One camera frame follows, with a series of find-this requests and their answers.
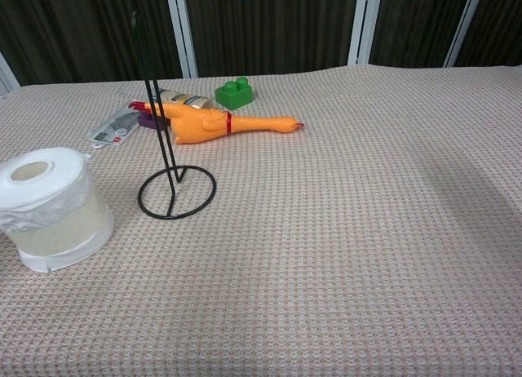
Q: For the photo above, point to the white partition frame post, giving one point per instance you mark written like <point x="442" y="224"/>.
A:
<point x="465" y="26"/>
<point x="6" y="77"/>
<point x="181" y="34"/>
<point x="365" y="26"/>

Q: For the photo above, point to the small purple toy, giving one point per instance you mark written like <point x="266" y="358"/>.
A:
<point x="144" y="120"/>

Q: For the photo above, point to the mayonnaise squeeze bottle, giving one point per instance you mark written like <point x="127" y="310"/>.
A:
<point x="183" y="98"/>

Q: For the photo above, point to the orange rubber chicken toy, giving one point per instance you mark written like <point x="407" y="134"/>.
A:
<point x="191" y="126"/>

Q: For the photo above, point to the dark pleated curtain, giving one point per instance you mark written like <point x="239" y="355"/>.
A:
<point x="265" y="26"/>

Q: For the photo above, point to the flat grey blister packet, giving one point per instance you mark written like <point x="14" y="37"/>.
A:
<point x="112" y="128"/>

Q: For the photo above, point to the beige waffle-weave tablecloth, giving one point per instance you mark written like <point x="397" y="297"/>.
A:
<point x="326" y="250"/>

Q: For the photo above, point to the green plastic building block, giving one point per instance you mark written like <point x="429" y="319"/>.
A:
<point x="236" y="95"/>

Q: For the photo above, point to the white paper towel roll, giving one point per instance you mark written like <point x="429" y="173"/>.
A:
<point x="53" y="222"/>

